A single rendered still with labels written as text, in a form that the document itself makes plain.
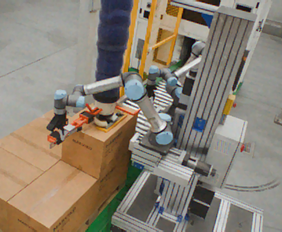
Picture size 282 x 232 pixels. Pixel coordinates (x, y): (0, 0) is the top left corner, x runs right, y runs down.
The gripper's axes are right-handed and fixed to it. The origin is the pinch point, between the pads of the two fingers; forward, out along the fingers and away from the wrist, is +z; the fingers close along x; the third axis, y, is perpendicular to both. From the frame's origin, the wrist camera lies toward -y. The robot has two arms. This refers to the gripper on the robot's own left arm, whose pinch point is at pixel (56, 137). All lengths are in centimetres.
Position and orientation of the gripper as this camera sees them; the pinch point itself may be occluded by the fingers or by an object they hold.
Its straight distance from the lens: 223.2
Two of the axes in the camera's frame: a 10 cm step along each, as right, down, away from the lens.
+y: 4.7, -4.0, 7.9
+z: -1.7, 8.4, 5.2
